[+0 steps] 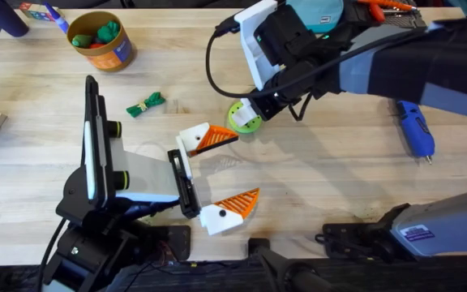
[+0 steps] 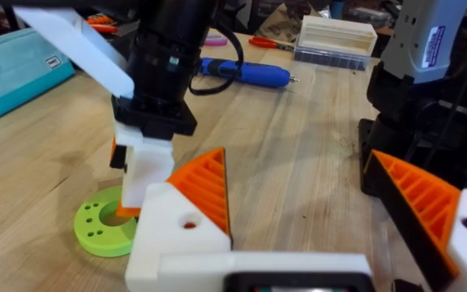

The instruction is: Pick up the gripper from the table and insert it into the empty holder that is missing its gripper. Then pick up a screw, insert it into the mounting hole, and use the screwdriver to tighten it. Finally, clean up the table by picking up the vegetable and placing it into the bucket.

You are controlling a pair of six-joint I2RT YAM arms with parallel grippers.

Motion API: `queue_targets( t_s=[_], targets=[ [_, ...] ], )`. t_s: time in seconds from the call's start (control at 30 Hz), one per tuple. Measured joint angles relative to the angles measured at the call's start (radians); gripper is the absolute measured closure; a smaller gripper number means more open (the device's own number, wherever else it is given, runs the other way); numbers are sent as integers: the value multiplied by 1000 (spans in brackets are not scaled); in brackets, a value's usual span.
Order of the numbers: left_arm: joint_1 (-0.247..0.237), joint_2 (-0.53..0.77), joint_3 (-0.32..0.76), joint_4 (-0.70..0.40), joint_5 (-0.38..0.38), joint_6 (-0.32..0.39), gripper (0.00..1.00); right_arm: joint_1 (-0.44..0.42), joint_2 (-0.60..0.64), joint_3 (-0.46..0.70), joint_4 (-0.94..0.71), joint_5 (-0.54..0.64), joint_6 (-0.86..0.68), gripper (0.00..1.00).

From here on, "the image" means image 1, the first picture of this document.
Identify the green disc with holes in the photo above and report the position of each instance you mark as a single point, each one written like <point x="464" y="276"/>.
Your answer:
<point x="249" y="125"/>

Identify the dark blue cylinder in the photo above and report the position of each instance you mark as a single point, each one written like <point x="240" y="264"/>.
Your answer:
<point x="2" y="16"/>

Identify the blue electric screwdriver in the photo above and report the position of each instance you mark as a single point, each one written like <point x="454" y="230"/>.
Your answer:
<point x="416" y="130"/>

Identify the green vegetable toy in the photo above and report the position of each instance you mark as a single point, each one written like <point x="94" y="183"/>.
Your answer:
<point x="146" y="104"/>

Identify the brown tub with toys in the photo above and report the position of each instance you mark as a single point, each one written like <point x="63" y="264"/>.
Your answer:
<point x="108" y="52"/>

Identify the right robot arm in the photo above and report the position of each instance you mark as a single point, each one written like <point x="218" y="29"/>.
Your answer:
<point x="440" y="61"/>

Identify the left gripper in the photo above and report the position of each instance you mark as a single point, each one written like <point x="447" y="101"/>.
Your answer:
<point x="148" y="178"/>

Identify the colourful small box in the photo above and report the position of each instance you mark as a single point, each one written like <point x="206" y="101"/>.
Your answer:
<point x="35" y="12"/>

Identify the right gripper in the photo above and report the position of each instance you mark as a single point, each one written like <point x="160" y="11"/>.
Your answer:
<point x="298" y="81"/>

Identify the black left wrist plate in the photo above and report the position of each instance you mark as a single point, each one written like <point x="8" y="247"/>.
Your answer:
<point x="95" y="142"/>

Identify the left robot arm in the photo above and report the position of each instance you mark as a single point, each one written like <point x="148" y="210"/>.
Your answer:
<point x="95" y="251"/>

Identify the white right wrist plate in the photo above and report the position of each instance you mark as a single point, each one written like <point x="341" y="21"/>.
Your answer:
<point x="251" y="48"/>

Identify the black camera post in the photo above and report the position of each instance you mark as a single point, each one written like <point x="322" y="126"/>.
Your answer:
<point x="282" y="263"/>

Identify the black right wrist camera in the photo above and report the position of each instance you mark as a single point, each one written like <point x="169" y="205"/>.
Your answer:
<point x="286" y="36"/>

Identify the blue and white glue tube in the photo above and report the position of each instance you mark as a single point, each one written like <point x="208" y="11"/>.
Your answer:
<point x="57" y="16"/>

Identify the teal soft bag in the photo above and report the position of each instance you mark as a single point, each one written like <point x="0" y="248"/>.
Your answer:
<point x="314" y="14"/>

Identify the black flat tray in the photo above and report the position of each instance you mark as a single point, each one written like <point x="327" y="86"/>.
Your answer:
<point x="408" y="20"/>

